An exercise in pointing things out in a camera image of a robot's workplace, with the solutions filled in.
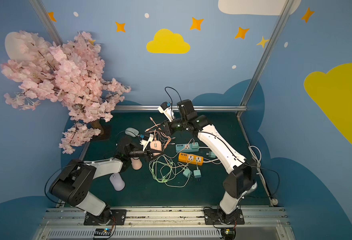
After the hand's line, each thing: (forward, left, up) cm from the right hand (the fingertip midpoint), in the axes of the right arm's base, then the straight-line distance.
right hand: (160, 127), depth 73 cm
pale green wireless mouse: (+18, +26, -29) cm, 43 cm away
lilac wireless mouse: (-19, +25, -28) cm, 42 cm away
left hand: (-5, -2, -12) cm, 13 cm away
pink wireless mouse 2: (-7, +16, -29) cm, 34 cm away
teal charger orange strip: (-11, -21, -30) cm, 38 cm away
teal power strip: (+6, -14, -28) cm, 32 cm away
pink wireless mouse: (-6, +2, -7) cm, 10 cm away
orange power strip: (-1, -17, -29) cm, 33 cm away
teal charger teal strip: (+6, -20, -25) cm, 32 cm away
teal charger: (+2, -30, -28) cm, 41 cm away
